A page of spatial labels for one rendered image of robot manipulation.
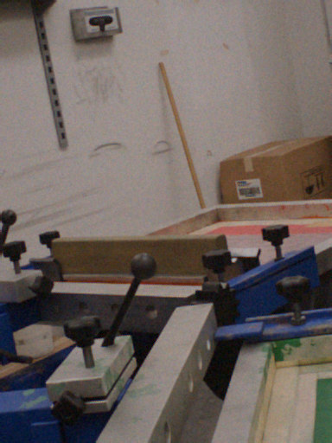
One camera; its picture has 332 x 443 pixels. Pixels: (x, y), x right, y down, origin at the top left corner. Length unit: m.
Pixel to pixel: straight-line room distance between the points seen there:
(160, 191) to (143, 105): 0.44
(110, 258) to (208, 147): 3.38
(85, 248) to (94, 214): 2.65
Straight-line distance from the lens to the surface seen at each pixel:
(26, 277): 1.43
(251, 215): 2.21
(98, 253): 1.73
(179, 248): 1.59
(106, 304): 1.37
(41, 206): 4.18
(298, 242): 1.89
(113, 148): 4.51
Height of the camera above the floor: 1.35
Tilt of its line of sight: 9 degrees down
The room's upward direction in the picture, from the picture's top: 10 degrees counter-clockwise
